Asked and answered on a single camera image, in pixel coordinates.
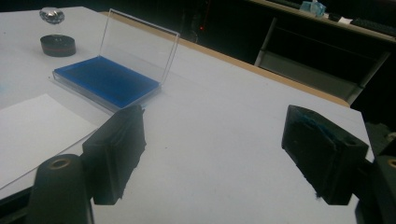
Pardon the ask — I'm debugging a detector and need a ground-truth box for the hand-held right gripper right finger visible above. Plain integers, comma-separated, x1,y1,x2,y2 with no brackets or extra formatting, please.
280,104,370,206

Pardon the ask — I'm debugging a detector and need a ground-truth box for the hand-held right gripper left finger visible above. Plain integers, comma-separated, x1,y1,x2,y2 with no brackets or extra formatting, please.
81,104,148,206

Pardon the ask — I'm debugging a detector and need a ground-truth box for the blue ink pad clear case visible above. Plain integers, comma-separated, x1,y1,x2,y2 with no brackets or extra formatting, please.
51,8,181,113

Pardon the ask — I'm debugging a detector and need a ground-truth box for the shiny silver metal object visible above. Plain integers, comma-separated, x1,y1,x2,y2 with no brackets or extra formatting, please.
38,7,66,25

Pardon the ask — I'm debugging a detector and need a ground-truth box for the white paper sheet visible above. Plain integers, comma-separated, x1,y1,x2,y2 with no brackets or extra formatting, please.
0,93,99,191

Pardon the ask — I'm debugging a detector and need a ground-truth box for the black keyboard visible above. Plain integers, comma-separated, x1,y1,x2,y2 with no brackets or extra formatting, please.
349,17,396,37

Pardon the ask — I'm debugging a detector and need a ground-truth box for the light blue tissue pack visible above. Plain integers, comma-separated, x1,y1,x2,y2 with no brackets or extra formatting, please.
300,0,327,19

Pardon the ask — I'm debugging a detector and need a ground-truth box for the dark equipment with red light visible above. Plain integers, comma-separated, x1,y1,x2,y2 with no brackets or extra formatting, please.
183,0,217,43

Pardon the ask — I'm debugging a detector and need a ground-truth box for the white metal frame desk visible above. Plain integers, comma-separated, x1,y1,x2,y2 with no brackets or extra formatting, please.
253,0,396,105

